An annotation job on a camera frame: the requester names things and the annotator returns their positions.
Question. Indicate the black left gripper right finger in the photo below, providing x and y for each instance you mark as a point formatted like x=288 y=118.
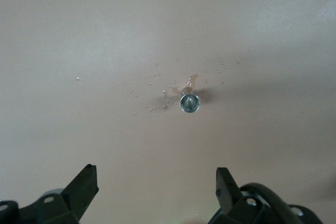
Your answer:
x=228 y=197

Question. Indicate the steel cone jigger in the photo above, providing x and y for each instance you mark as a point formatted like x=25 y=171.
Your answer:
x=190 y=102

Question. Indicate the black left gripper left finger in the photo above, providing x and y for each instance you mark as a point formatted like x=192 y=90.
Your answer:
x=78 y=195

